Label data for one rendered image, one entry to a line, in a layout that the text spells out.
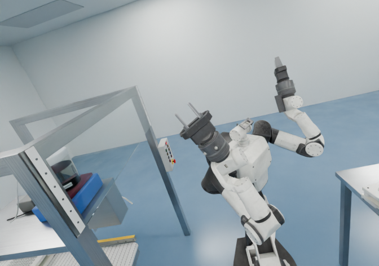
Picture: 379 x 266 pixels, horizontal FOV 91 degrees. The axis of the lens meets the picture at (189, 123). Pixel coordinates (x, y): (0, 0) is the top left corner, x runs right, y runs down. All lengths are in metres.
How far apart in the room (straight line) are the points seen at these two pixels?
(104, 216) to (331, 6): 4.67
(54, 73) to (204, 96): 3.45
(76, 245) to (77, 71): 4.45
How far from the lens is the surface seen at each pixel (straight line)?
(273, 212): 0.78
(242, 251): 1.90
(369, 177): 1.49
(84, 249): 0.88
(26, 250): 1.02
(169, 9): 4.25
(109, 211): 1.13
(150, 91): 4.41
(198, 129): 0.60
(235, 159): 0.66
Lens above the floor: 1.75
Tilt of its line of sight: 20 degrees down
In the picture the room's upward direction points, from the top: 16 degrees counter-clockwise
